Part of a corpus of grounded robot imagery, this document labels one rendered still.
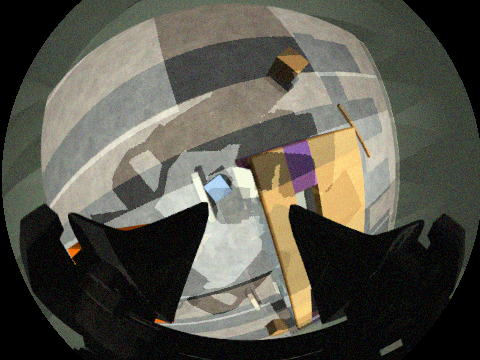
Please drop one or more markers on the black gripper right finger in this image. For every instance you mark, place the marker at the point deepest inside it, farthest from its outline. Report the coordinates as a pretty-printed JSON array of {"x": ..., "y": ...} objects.
[{"x": 340, "y": 261}]

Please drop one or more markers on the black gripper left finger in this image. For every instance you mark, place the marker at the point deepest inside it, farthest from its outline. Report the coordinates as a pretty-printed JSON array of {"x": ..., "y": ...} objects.
[{"x": 155, "y": 259}]

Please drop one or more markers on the thin brown stick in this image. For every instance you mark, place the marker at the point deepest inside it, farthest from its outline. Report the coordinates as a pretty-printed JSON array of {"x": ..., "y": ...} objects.
[{"x": 353, "y": 125}]

